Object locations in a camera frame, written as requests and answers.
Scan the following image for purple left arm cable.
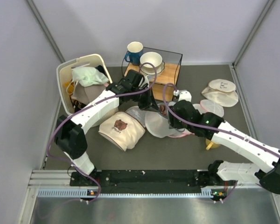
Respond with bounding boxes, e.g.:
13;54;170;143
46;63;157;203

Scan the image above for white scalloped plate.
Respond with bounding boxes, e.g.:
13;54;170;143
140;62;165;80

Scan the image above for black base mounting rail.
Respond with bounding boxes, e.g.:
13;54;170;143
70;169;237;194

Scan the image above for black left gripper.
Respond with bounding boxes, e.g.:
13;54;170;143
130;85;160;112

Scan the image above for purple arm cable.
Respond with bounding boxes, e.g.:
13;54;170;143
162;83;280;203
46;63;157;203

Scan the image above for blue ceramic mug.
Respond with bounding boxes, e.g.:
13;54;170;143
124;42;143;66

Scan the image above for yellow ceramic mug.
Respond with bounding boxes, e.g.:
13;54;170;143
205;139;221;150

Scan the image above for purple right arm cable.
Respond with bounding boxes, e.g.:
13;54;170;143
162;83;280;203

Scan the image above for bear print cream bag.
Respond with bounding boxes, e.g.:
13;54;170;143
98;112;146;151

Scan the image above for cream ceramic bowl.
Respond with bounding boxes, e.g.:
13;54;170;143
140;52;163;69

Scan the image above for blue zipper white mesh bag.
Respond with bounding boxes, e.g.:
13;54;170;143
145;103;177;138

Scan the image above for silver round insulated pad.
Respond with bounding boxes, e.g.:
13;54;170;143
126;106;146;126

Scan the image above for pile of clothes in basket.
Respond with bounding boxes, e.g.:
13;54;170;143
63;65;110;112

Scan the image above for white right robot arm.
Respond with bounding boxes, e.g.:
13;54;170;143
166;90;280;195

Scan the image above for pink trimmed mesh laundry bag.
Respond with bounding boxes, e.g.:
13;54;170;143
169;99;224;138

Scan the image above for orange bra in bag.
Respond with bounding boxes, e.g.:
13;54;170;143
159;105;167;116

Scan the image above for beige trimmed cream mesh bag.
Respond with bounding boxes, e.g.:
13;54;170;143
201;79;239;107

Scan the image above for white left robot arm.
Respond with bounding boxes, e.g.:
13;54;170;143
54;70;159;185

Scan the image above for cream plastic laundry basket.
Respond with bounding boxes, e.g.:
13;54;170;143
56;54;112;115

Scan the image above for grey slotted cable duct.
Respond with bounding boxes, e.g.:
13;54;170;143
38;189;226;198

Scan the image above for black wire wooden shelf rack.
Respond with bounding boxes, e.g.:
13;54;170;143
122;47;183;101

